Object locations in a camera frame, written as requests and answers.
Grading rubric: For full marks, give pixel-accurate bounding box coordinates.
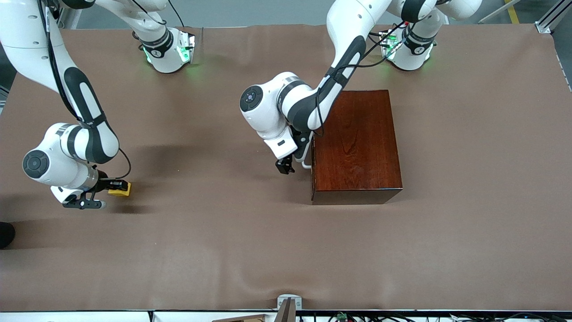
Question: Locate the grey diagonal metal bar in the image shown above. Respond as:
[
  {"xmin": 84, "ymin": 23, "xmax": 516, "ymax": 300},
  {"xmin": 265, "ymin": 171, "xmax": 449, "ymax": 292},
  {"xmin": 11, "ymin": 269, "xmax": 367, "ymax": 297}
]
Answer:
[{"xmin": 478, "ymin": 0, "xmax": 522, "ymax": 24}]

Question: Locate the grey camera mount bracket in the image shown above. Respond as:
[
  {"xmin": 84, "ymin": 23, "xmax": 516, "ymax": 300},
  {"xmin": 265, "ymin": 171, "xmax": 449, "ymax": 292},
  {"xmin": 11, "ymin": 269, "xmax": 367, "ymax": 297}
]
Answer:
[{"xmin": 275, "ymin": 294, "xmax": 303, "ymax": 322}]

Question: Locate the black right base cable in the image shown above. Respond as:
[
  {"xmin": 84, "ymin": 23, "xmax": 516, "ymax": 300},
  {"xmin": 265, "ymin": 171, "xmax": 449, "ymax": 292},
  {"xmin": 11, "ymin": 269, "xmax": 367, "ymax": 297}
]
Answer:
[{"xmin": 167, "ymin": 0, "xmax": 186, "ymax": 28}]

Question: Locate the brown table cloth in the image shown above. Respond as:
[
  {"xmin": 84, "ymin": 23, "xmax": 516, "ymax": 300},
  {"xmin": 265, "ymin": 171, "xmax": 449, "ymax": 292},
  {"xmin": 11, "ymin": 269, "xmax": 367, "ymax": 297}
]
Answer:
[{"xmin": 0, "ymin": 23, "xmax": 572, "ymax": 312}]

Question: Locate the yellow floor tape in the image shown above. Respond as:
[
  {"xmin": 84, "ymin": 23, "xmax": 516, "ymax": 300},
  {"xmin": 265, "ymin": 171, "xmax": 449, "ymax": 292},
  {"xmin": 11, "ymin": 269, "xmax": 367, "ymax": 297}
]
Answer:
[{"xmin": 504, "ymin": 0, "xmax": 520, "ymax": 24}]

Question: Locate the dark brown wooden cabinet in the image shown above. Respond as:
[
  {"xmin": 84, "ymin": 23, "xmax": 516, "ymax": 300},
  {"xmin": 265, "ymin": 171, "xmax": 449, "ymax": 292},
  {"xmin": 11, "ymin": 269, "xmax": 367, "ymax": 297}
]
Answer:
[{"xmin": 310, "ymin": 89, "xmax": 403, "ymax": 205}]

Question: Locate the yellow block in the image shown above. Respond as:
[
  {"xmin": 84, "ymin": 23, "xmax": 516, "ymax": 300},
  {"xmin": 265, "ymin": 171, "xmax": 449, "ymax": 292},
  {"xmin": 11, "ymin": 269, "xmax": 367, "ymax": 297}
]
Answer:
[{"xmin": 107, "ymin": 181, "xmax": 132, "ymax": 197}]

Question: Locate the black round object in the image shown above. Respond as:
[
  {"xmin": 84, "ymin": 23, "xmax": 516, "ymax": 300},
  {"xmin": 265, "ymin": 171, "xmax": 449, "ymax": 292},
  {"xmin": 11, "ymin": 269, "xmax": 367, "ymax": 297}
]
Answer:
[{"xmin": 0, "ymin": 221, "xmax": 16, "ymax": 250}]

